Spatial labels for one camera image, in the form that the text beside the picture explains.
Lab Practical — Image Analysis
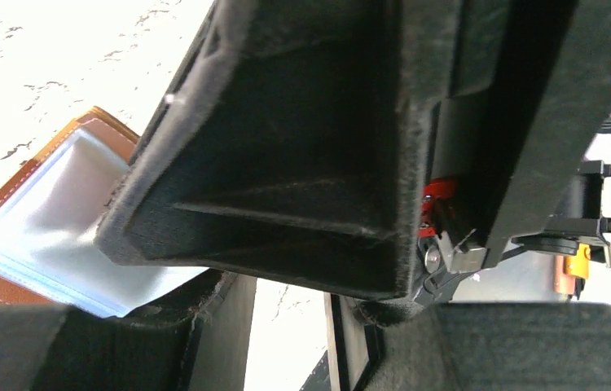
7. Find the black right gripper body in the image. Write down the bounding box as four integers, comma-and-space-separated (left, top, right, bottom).
412, 97, 611, 309

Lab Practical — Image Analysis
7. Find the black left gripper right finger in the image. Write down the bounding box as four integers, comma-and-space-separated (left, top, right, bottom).
300, 293, 611, 391

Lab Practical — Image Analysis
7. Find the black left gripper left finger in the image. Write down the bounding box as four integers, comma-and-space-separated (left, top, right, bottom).
0, 270, 257, 390

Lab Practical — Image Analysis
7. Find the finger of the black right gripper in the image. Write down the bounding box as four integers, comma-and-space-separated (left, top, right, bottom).
95, 1, 461, 301
486, 1, 611, 268

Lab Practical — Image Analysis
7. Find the brown leather card holder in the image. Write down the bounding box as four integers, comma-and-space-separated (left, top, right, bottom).
0, 107, 201, 318

